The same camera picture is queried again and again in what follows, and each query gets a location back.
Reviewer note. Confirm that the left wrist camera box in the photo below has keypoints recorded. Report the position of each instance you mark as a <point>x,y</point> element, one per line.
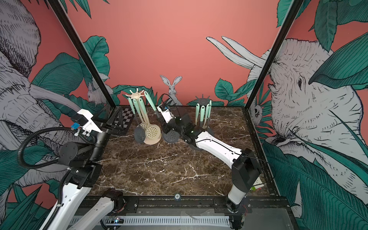
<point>83,120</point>

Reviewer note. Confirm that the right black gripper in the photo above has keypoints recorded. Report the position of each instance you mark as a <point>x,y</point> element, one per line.
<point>166,127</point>

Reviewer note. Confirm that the green white cube object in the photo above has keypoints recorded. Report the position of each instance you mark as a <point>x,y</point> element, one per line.
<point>254,188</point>

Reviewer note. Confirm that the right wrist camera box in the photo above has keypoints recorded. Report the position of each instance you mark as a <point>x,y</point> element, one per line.
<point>166,113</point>

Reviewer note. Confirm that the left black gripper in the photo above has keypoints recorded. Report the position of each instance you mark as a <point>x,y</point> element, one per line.
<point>120,123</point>

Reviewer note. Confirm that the beige utensil rack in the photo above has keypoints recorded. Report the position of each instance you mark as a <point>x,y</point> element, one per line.
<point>136,96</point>

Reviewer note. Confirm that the beige skimmer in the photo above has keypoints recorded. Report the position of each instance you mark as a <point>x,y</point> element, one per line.
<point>197,113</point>
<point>152,132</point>
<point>137,106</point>
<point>206,114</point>

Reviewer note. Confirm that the small round rail knob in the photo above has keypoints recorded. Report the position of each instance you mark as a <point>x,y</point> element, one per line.
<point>177,196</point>

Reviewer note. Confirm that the dark grey utensil rack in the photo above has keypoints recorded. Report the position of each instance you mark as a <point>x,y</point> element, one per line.
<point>204,101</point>

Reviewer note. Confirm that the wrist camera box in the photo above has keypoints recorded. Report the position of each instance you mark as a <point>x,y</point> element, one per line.
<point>83,120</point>
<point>166,113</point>

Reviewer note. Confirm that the right black frame post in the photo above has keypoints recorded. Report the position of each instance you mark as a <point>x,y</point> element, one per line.
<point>288,21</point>

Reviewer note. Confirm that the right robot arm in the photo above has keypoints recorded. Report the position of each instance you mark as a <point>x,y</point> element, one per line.
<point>244,165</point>

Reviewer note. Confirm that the black front rail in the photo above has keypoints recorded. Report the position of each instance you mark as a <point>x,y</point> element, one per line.
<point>217,203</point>

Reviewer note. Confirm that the black frame post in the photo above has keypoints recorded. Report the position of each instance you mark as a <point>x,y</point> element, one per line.
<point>78,44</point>
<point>288,21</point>

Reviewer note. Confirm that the left black frame post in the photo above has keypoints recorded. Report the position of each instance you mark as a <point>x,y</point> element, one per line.
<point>78,44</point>

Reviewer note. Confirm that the checkerboard calibration board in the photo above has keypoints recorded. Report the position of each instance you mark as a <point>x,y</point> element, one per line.
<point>125,117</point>

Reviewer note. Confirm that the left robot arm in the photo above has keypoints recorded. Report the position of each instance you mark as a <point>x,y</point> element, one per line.
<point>81,160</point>

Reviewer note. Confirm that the white perforated vent strip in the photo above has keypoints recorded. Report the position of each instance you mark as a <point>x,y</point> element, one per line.
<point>218,221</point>

